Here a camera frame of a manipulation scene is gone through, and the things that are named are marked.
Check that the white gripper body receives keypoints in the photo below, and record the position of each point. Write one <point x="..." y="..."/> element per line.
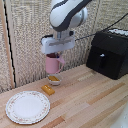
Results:
<point x="57" y="44"/>

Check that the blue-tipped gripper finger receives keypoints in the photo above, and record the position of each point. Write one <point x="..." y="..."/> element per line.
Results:
<point x="60" y="54"/>
<point x="49" y="55"/>

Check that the pink mug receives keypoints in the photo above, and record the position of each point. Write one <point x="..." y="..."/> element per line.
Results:
<point x="53" y="64"/>

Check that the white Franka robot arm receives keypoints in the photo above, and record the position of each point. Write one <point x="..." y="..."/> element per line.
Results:
<point x="66" y="15"/>

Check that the yellow block in bowl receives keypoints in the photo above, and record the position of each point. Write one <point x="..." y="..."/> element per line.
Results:
<point x="53" y="78"/>

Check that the small white bowl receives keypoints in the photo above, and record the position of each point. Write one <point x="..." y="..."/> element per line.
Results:
<point x="54" y="80"/>

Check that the black box appliance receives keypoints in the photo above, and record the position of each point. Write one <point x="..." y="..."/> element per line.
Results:
<point x="109" y="54"/>

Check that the white floral rimmed plate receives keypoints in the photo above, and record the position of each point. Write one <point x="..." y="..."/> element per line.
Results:
<point x="28" y="107"/>

